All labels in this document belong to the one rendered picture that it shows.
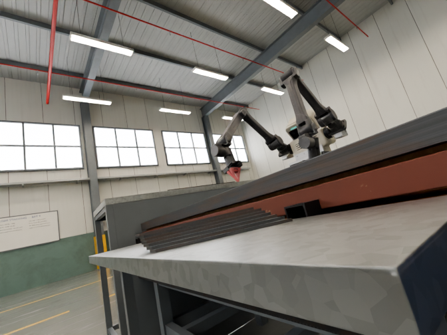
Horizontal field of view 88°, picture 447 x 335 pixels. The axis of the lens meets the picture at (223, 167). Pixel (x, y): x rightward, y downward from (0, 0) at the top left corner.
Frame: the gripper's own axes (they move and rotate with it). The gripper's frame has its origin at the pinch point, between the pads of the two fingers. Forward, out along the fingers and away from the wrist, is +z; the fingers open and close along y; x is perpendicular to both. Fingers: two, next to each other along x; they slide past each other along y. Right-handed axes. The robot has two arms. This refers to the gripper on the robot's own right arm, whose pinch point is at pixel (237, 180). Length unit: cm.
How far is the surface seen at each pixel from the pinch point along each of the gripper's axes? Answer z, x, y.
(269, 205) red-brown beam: 30, -34, 47
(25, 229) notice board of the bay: -284, -180, -831
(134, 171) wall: -469, 175, -820
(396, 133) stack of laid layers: 31, -33, 77
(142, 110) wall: -771, 246, -753
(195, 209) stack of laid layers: 16.2, -34.8, 11.5
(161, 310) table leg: 47, -33, -61
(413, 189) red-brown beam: 39, -33, 74
